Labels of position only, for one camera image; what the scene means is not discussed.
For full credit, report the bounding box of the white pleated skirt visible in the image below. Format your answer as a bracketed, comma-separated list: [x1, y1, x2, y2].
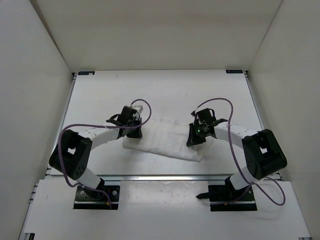
[122, 117, 214, 162]

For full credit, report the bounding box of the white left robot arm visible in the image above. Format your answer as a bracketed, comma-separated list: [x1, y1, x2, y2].
[49, 105, 143, 201]

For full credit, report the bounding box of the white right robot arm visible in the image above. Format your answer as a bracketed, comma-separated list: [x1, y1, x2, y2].
[186, 108, 288, 205]

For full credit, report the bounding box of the right corner label sticker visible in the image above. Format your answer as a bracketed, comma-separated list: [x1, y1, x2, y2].
[225, 69, 243, 74]

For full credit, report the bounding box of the corner label sticker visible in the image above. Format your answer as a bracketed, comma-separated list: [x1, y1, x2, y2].
[77, 71, 95, 76]
[225, 69, 243, 74]

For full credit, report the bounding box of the left corner label sticker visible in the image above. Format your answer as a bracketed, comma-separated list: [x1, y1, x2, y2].
[77, 71, 95, 76]

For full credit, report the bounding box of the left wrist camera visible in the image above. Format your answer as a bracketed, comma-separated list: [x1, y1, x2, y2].
[130, 105, 144, 115]

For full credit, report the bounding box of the aluminium front rail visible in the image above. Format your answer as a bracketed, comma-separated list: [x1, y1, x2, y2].
[101, 174, 229, 182]

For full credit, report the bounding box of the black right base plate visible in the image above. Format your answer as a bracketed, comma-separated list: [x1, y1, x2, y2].
[208, 185, 258, 212]

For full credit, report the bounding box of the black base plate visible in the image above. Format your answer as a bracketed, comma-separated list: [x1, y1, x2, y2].
[208, 185, 258, 212]
[73, 185, 121, 210]

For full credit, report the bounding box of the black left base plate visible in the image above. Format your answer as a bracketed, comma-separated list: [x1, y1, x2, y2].
[73, 185, 121, 210]

